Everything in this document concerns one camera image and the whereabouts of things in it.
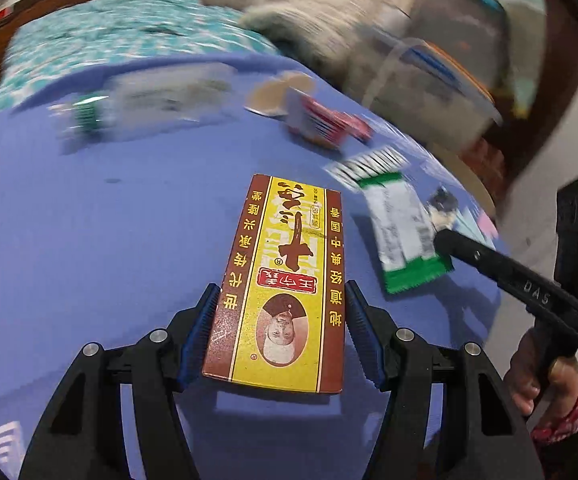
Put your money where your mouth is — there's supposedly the teal patterned quilt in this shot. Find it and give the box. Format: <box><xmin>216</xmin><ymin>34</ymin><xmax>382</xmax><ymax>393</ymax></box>
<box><xmin>0</xmin><ymin>0</ymin><xmax>275</xmax><ymax>134</ymax></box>

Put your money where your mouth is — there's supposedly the clear storage box blue handle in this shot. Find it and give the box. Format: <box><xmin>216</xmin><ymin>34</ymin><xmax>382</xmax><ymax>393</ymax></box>
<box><xmin>344</xmin><ymin>0</ymin><xmax>510</xmax><ymax>153</ymax></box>

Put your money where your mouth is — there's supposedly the right hand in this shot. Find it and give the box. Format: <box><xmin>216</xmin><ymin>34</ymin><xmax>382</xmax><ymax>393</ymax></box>
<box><xmin>504</xmin><ymin>328</ymin><xmax>578</xmax><ymax>426</ymax></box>

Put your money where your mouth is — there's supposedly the clear plastic bottle green label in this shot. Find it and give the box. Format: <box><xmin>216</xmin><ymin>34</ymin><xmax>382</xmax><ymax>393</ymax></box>
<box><xmin>52</xmin><ymin>63</ymin><xmax>237</xmax><ymax>146</ymax></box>

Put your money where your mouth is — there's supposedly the red white small box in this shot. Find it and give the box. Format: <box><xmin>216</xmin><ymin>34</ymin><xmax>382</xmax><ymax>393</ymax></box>
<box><xmin>285</xmin><ymin>88</ymin><xmax>373</xmax><ymax>151</ymax></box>

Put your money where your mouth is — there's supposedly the beige checked folded blanket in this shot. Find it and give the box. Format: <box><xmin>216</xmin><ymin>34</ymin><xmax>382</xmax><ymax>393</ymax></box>
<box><xmin>240</xmin><ymin>0</ymin><xmax>401</xmax><ymax>82</ymax></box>

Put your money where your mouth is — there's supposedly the green white snack wrapper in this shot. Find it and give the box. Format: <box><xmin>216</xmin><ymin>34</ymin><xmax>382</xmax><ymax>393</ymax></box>
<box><xmin>326</xmin><ymin>145</ymin><xmax>453</xmax><ymax>295</ymax></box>

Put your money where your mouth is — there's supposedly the yellow red seasoning box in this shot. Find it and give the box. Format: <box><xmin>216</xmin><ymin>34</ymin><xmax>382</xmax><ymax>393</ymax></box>
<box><xmin>202</xmin><ymin>174</ymin><xmax>345</xmax><ymax>394</ymax></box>

